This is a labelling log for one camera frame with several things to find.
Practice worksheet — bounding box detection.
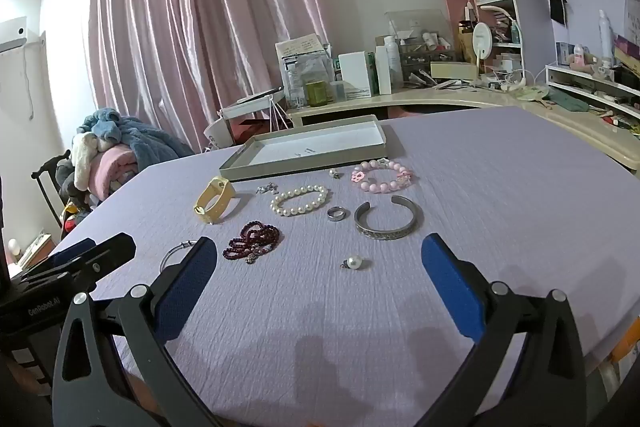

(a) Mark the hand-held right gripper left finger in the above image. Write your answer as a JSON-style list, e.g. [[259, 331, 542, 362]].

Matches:
[[52, 236, 226, 427]]

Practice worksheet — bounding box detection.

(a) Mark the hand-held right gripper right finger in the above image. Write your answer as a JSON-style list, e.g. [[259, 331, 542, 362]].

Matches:
[[415, 233, 588, 427]]

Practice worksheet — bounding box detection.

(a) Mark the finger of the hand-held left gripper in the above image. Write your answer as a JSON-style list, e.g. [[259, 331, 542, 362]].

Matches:
[[22, 238, 98, 280], [65, 233, 137, 293]]

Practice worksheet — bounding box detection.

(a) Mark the thin silver bangle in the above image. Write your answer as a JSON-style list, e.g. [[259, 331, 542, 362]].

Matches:
[[159, 239, 196, 273]]

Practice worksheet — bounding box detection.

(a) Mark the dark red bead bracelet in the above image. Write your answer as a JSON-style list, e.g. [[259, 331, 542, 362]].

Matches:
[[223, 221, 282, 265]]

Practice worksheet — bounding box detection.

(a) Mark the silver cuff bracelet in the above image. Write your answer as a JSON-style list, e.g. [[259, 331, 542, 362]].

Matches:
[[354, 195, 417, 240]]

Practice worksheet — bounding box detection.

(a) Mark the white pearl bracelet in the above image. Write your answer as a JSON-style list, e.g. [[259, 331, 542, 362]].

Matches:
[[270, 184, 330, 218]]

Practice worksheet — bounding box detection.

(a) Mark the pink bead bracelet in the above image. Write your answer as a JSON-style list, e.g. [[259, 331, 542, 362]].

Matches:
[[351, 158, 415, 194]]

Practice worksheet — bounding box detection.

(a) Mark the shallow grey cardboard box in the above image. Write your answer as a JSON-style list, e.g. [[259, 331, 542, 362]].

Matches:
[[219, 114, 387, 182]]

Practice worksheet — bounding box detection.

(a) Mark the pink folded blanket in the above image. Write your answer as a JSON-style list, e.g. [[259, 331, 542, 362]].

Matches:
[[90, 144, 138, 202]]

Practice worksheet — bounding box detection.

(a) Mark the black chair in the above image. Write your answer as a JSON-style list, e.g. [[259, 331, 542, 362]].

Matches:
[[31, 150, 71, 228]]

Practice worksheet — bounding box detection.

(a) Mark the lilac tablecloth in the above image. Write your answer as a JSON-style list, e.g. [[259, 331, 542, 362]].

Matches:
[[50, 104, 640, 427]]

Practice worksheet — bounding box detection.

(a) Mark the blue fleece garment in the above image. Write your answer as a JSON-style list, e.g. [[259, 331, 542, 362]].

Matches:
[[77, 108, 193, 172]]

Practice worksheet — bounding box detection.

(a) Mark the white paper bag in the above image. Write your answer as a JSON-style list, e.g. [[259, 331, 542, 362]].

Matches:
[[204, 97, 291, 154]]

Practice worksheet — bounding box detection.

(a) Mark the beige curved desk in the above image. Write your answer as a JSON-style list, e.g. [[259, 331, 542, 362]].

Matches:
[[287, 84, 640, 172]]

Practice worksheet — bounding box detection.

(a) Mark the beige rectangular box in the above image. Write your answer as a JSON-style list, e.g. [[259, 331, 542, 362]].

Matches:
[[430, 62, 476, 80]]

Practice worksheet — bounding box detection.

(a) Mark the tall narrow white carton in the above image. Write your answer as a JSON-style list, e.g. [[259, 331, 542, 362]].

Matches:
[[375, 46, 392, 95]]

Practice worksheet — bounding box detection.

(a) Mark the white air conditioner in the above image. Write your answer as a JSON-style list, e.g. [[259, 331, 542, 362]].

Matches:
[[0, 17, 46, 52]]

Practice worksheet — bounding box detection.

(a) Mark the green glass jar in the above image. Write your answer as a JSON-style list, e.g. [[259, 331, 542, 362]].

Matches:
[[306, 81, 328, 108]]

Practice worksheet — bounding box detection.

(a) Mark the white carton box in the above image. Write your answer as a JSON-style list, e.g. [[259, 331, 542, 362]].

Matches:
[[338, 52, 372, 100]]

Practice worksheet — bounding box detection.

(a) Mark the round white mirror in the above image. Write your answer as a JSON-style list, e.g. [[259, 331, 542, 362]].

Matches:
[[471, 23, 496, 75]]

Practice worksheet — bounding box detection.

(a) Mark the white desktop rack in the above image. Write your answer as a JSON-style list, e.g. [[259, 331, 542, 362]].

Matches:
[[545, 63, 640, 118]]

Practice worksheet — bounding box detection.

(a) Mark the clear acrylic organizer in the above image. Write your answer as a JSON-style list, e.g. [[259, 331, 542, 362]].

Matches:
[[385, 9, 458, 82]]

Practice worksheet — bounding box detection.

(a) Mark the clear bag of packets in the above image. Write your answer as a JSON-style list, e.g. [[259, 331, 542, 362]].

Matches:
[[275, 34, 333, 108]]

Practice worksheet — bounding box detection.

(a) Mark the white desk lamp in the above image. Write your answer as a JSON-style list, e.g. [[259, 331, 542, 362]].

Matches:
[[480, 4, 528, 90]]

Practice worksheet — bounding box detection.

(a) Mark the pink curtain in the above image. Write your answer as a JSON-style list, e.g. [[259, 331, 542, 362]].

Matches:
[[82, 0, 451, 152]]

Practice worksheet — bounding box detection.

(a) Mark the white spray bottle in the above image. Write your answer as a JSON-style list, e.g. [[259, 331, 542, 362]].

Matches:
[[599, 10, 615, 62]]

